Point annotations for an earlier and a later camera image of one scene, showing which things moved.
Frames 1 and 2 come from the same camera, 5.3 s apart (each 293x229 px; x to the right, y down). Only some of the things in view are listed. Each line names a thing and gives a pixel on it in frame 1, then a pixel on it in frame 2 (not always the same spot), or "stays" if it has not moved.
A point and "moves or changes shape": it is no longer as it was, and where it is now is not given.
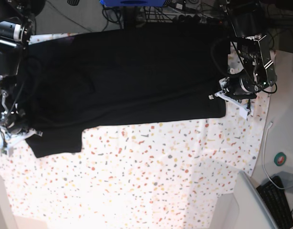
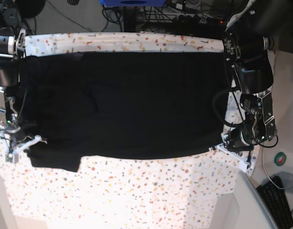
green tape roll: x=279 y=159 stays
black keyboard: x=276 y=202 stays
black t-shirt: x=121 y=77 moves or changes shape
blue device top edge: x=134 y=3 stays
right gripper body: x=239 y=85 -> x=238 y=140
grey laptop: x=254 y=213 stays
